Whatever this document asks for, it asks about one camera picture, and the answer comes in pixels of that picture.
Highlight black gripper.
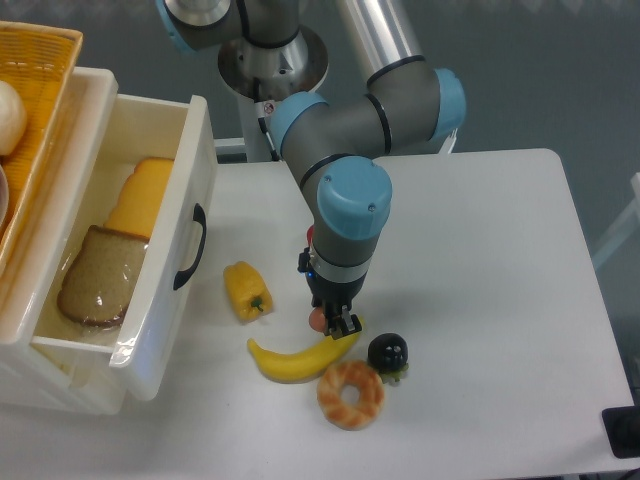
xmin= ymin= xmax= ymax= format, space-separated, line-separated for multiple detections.
xmin=298 ymin=248 xmax=369 ymax=340

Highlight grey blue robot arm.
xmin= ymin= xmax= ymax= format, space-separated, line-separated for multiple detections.
xmin=156 ymin=1 xmax=466 ymax=339

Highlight white open upper drawer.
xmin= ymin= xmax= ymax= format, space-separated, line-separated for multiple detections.
xmin=32 ymin=95 xmax=217 ymax=414

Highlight white drawer cabinet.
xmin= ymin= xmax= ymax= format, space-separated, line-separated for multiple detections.
xmin=1 ymin=67 xmax=118 ymax=414

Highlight yellow banana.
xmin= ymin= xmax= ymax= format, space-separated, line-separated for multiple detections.
xmin=246 ymin=322 xmax=363 ymax=383

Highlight dark purple blackberry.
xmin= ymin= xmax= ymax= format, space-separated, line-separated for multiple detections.
xmin=367 ymin=333 xmax=409 ymax=382

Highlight red bell pepper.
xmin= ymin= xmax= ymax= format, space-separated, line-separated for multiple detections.
xmin=306 ymin=225 xmax=314 ymax=247

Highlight yellow bell pepper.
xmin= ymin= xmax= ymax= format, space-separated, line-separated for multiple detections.
xmin=223 ymin=261 xmax=273 ymax=321

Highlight yellow cake slice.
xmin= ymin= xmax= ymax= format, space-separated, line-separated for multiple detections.
xmin=104 ymin=158 xmax=173 ymax=239

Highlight brown bread slice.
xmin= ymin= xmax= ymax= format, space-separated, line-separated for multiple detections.
xmin=57 ymin=225 xmax=148 ymax=328

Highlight black device at edge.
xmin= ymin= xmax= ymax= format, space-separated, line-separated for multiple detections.
xmin=601 ymin=406 xmax=639 ymax=459

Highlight white round bun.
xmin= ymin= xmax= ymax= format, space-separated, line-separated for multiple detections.
xmin=0 ymin=81 xmax=27 ymax=156

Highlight yellow wicker basket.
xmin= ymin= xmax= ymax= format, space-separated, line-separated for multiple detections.
xmin=1 ymin=21 xmax=83 ymax=268

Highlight glazed bread ring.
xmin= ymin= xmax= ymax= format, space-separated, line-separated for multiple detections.
xmin=316 ymin=359 xmax=386 ymax=430

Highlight black drawer handle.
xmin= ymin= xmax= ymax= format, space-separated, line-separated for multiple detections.
xmin=173 ymin=203 xmax=208 ymax=291

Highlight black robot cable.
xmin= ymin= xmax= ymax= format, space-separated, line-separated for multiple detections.
xmin=252 ymin=77 xmax=281 ymax=162

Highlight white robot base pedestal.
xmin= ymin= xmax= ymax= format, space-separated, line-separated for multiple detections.
xmin=218 ymin=26 xmax=328 ymax=162

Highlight white frame at right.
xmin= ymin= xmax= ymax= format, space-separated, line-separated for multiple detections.
xmin=591 ymin=173 xmax=639 ymax=271

